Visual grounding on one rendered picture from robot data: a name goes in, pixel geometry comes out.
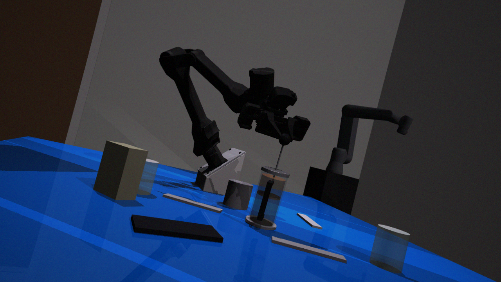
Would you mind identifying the glass french press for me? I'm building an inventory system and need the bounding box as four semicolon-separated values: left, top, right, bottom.
245;133;291;230

